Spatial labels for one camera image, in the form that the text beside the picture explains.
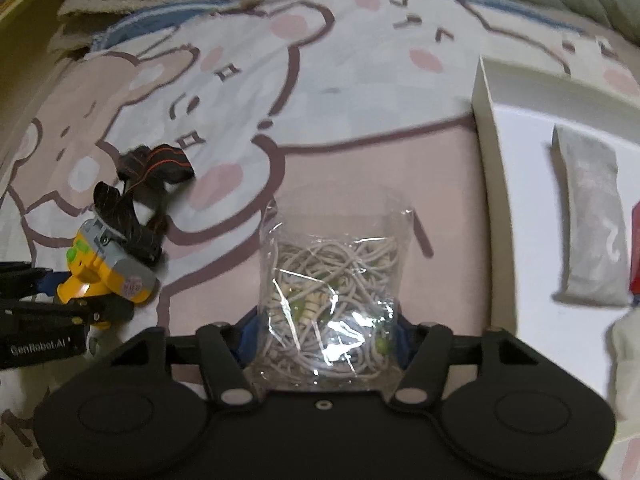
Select yellow headlamp with strap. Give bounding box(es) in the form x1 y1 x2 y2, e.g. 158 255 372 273
55 144 194 309

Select white crumpled plastic item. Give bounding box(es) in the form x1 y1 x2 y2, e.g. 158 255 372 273
611 307 639 420

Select bag of rubber bands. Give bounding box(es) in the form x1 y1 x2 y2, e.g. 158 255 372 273
247 188 413 391

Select red blue card box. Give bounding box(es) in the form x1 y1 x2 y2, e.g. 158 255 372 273
629 203 640 304

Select white cardboard box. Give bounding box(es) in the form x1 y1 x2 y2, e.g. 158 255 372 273
470 54 640 480

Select grey cloth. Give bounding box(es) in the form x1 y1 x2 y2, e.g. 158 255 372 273
553 125 630 307

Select cartoon print bed sheet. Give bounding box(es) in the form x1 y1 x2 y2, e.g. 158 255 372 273
0 0 640 480

